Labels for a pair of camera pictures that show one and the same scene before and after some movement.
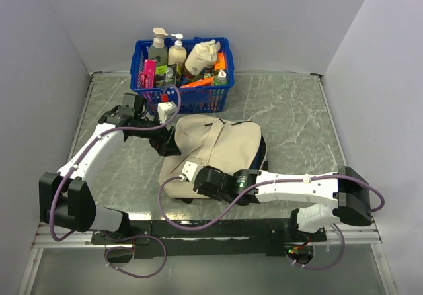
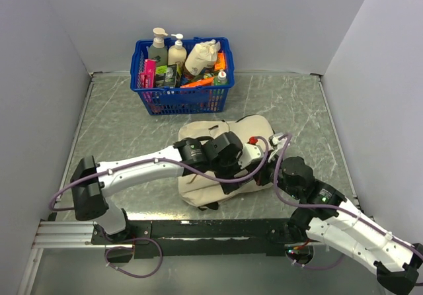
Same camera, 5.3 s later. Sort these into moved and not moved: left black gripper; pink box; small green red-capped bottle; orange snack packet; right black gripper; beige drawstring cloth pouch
Moved: left black gripper; right black gripper
Not moved: beige drawstring cloth pouch; small green red-capped bottle; orange snack packet; pink box
